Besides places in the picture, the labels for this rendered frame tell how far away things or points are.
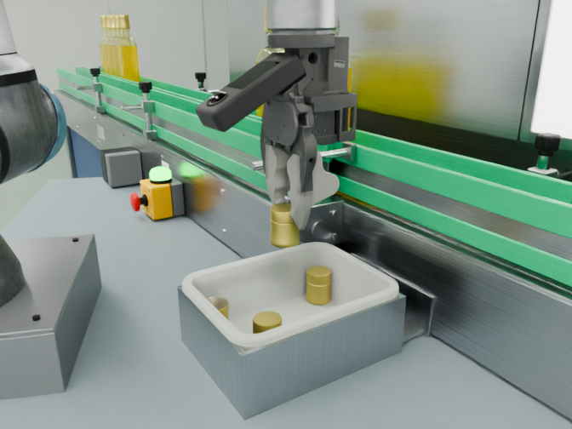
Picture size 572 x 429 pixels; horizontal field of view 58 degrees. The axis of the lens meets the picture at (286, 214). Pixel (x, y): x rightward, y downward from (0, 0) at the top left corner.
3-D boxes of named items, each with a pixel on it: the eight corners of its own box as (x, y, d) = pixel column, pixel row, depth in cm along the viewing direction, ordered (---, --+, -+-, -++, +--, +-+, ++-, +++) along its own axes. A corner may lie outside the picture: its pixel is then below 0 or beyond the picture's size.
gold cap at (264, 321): (261, 363, 59) (260, 329, 57) (247, 347, 62) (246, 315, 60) (288, 353, 60) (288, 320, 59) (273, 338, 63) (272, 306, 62)
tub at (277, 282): (403, 349, 64) (409, 286, 61) (243, 419, 53) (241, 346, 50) (320, 291, 78) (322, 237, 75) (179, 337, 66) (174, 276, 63)
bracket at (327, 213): (345, 244, 79) (346, 201, 77) (293, 258, 74) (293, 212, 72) (330, 237, 82) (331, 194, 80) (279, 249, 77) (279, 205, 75)
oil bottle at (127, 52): (142, 102, 178) (134, 14, 168) (126, 103, 175) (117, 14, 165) (137, 100, 182) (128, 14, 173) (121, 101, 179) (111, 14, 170)
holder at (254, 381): (432, 338, 67) (438, 284, 64) (244, 420, 53) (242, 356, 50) (348, 285, 80) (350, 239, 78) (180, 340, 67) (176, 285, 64)
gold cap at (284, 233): (279, 250, 60) (279, 214, 58) (265, 240, 63) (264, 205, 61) (305, 243, 61) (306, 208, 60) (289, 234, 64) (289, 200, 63)
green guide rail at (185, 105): (331, 191, 81) (333, 141, 78) (326, 193, 80) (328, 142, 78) (80, 86, 219) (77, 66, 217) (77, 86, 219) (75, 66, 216)
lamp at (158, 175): (175, 182, 107) (174, 168, 106) (154, 185, 105) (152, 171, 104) (167, 177, 111) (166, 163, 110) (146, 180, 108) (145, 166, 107)
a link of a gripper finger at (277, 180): (315, 212, 65) (323, 143, 61) (274, 220, 63) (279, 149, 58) (301, 202, 68) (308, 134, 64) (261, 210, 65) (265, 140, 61)
